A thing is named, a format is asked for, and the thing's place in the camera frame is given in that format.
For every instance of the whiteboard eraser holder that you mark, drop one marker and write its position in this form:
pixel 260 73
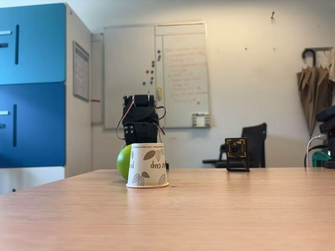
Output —
pixel 200 120

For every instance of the yellow whiteboard magnet clip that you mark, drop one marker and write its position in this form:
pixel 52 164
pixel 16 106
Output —
pixel 159 93

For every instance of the brown folded umbrella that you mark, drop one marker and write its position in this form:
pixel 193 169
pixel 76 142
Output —
pixel 315 94

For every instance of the framed notice sheet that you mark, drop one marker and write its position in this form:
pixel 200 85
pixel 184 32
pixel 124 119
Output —
pixel 81 70

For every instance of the green table clamp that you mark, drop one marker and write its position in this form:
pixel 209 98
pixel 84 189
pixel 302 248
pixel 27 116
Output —
pixel 318 158

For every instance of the green ball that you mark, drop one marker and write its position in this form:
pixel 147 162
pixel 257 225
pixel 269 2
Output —
pixel 123 162

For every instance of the small camera module on stand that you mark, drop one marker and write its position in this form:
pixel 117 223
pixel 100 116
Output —
pixel 236 151

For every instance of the grey wall coat rack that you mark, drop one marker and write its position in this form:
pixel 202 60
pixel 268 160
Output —
pixel 323 48

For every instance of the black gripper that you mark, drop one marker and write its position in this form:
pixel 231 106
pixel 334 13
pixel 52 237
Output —
pixel 143 133

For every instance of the blue and grey locker cabinet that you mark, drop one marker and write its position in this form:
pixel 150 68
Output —
pixel 34 52

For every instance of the black chair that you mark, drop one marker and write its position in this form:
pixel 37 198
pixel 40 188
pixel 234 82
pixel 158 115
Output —
pixel 255 141

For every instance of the white paper cup leaf print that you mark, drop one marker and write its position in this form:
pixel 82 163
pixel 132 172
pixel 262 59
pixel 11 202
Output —
pixel 147 167

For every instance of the narrow grey wall board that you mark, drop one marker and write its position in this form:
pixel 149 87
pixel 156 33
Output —
pixel 96 78

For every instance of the small wall hook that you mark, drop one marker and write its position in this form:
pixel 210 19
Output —
pixel 272 15

